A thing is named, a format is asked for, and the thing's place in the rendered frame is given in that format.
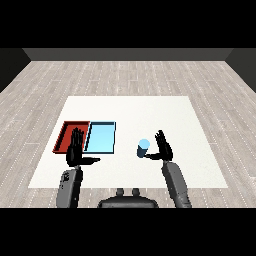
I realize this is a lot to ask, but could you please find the red shallow open box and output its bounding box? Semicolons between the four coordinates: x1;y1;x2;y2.
52;120;91;155

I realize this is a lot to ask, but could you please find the dark grey robot body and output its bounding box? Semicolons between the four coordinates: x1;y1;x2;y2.
97;188;160;209

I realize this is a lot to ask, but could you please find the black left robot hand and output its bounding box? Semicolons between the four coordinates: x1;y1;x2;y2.
65;127;102;169

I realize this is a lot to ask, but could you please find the light blue shallow open box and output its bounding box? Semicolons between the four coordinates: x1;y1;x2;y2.
82;120;117;155

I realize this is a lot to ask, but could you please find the small blue can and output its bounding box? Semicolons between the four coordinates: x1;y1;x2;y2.
136;138;151;159

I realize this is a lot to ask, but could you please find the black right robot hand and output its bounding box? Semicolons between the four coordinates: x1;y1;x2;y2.
144;129;174;163

